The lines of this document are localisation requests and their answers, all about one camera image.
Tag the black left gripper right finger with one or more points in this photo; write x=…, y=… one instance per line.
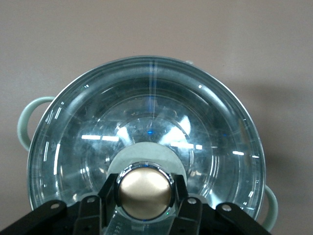
x=193, y=215

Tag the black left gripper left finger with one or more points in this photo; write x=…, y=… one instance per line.
x=90, y=213

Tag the glass pot lid with knob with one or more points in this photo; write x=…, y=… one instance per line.
x=146, y=110

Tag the brown table mat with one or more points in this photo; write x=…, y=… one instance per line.
x=49, y=36

